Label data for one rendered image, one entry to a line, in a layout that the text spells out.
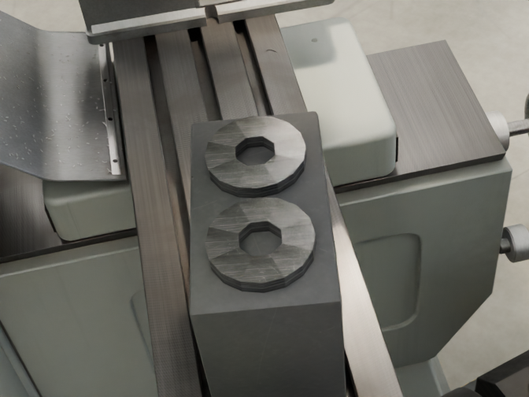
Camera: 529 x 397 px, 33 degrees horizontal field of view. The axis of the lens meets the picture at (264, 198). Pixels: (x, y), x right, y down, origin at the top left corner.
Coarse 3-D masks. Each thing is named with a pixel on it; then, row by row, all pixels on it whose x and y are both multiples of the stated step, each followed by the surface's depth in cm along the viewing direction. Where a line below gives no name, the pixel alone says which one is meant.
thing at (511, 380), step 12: (516, 360) 123; (528, 360) 121; (492, 372) 122; (504, 372) 120; (516, 372) 119; (528, 372) 119; (480, 384) 123; (492, 384) 119; (504, 384) 118; (516, 384) 118; (528, 384) 117; (492, 396) 121; (504, 396) 117; (516, 396) 116; (528, 396) 116
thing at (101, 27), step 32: (96, 0) 121; (128, 0) 122; (160, 0) 123; (192, 0) 123; (224, 0) 124; (256, 0) 125; (288, 0) 125; (320, 0) 125; (96, 32) 124; (128, 32) 124; (160, 32) 125
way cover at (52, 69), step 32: (0, 32) 129; (32, 32) 134; (64, 32) 137; (0, 64) 124; (32, 64) 129; (64, 64) 132; (96, 64) 133; (0, 96) 119; (32, 96) 124; (64, 96) 127; (96, 96) 128; (0, 128) 115; (32, 128) 119; (64, 128) 122; (96, 128) 123; (0, 160) 111; (32, 160) 115; (64, 160) 118; (96, 160) 119
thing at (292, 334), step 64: (192, 128) 84; (256, 128) 82; (192, 192) 79; (256, 192) 77; (320, 192) 78; (192, 256) 74; (256, 256) 72; (320, 256) 73; (192, 320) 71; (256, 320) 71; (320, 320) 72; (256, 384) 79; (320, 384) 79
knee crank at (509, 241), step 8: (520, 224) 147; (504, 232) 148; (512, 232) 146; (520, 232) 145; (528, 232) 146; (504, 240) 147; (512, 240) 145; (520, 240) 145; (528, 240) 145; (504, 248) 146; (512, 248) 146; (520, 248) 145; (528, 248) 145; (512, 256) 146; (520, 256) 146; (528, 256) 146
